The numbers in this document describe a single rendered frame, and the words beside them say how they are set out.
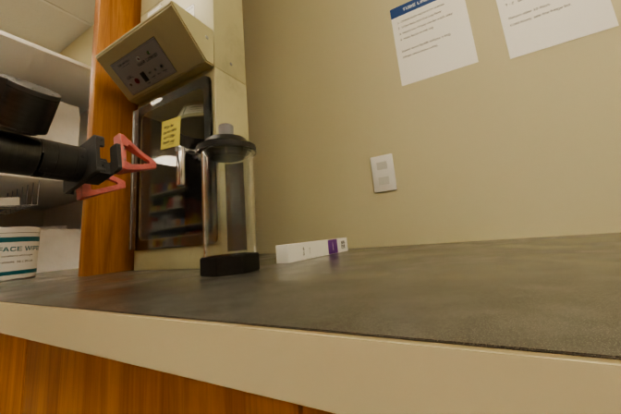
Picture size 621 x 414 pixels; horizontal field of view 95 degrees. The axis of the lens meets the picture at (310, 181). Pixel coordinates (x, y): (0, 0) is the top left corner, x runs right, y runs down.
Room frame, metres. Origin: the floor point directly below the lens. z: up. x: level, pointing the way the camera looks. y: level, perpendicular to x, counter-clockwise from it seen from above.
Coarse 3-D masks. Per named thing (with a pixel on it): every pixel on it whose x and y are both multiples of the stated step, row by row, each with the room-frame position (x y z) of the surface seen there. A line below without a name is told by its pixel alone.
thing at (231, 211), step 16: (224, 144) 0.46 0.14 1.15; (208, 160) 0.47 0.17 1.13; (224, 160) 0.47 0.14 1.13; (240, 160) 0.48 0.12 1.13; (208, 176) 0.47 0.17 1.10; (224, 176) 0.47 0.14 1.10; (240, 176) 0.48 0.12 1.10; (208, 192) 0.47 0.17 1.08; (224, 192) 0.47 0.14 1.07; (240, 192) 0.48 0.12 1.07; (208, 208) 0.47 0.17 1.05; (224, 208) 0.47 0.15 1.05; (240, 208) 0.48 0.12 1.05; (208, 224) 0.47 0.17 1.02; (224, 224) 0.47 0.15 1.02; (240, 224) 0.48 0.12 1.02; (208, 240) 0.47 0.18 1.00; (224, 240) 0.47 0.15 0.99; (240, 240) 0.48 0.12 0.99; (256, 240) 0.52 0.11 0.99; (208, 256) 0.47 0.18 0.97
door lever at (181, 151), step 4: (176, 148) 0.59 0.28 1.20; (180, 148) 0.59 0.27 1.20; (184, 148) 0.60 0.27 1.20; (180, 152) 0.59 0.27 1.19; (184, 152) 0.60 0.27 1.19; (188, 152) 0.61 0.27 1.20; (192, 152) 0.62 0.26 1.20; (180, 156) 0.59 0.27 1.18; (184, 156) 0.60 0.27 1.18; (196, 156) 0.63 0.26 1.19; (180, 160) 0.59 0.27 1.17; (184, 160) 0.60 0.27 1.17; (180, 164) 0.59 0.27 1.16; (184, 164) 0.60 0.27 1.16; (180, 168) 0.59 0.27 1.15; (184, 168) 0.60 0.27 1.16; (180, 172) 0.59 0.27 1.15; (184, 172) 0.60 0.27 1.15; (180, 176) 0.59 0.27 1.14; (184, 176) 0.60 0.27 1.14; (180, 180) 0.59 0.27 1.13; (184, 180) 0.60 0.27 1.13; (180, 184) 0.59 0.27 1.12; (184, 184) 0.60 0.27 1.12
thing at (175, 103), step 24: (168, 96) 0.69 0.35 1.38; (192, 96) 0.64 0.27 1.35; (144, 120) 0.74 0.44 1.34; (192, 120) 0.64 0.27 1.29; (144, 144) 0.74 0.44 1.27; (192, 144) 0.64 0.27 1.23; (168, 168) 0.68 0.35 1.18; (192, 168) 0.64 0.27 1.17; (144, 192) 0.73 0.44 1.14; (168, 192) 0.68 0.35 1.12; (192, 192) 0.64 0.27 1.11; (144, 216) 0.73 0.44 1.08; (168, 216) 0.68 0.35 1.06; (192, 216) 0.64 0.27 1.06; (144, 240) 0.73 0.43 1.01; (168, 240) 0.68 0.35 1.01; (192, 240) 0.64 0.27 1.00
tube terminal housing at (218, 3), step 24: (168, 0) 0.71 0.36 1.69; (192, 0) 0.66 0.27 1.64; (216, 0) 0.63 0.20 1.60; (240, 0) 0.71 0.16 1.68; (216, 24) 0.63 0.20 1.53; (240, 24) 0.71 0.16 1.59; (216, 48) 0.63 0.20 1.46; (240, 48) 0.70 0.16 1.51; (216, 72) 0.62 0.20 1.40; (240, 72) 0.70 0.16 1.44; (216, 96) 0.62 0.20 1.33; (240, 96) 0.70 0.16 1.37; (216, 120) 0.62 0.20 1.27; (240, 120) 0.69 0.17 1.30; (144, 264) 0.75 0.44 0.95; (168, 264) 0.70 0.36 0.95; (192, 264) 0.66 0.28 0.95
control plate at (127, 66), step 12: (144, 48) 0.61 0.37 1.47; (156, 48) 0.60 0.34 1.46; (120, 60) 0.66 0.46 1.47; (132, 60) 0.65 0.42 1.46; (144, 60) 0.64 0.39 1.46; (156, 60) 0.63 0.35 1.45; (168, 60) 0.62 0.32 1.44; (120, 72) 0.68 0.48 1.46; (132, 72) 0.67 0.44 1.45; (144, 72) 0.66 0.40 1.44; (156, 72) 0.65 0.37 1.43; (168, 72) 0.64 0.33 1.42; (132, 84) 0.70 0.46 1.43; (144, 84) 0.69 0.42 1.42
